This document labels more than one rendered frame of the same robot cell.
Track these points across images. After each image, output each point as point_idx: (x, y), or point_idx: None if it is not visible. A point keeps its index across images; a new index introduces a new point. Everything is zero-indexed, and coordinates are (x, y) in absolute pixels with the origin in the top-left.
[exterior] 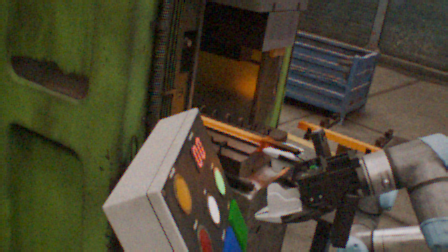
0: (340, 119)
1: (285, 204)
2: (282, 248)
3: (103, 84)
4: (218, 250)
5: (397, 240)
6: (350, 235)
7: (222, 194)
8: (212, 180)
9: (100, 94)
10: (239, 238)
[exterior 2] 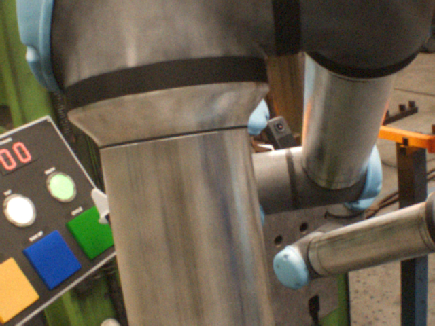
0: (416, 109)
1: (107, 201)
2: (434, 291)
3: (14, 113)
4: (8, 248)
5: (329, 244)
6: (291, 245)
7: (59, 198)
8: (40, 183)
9: (16, 123)
10: (81, 244)
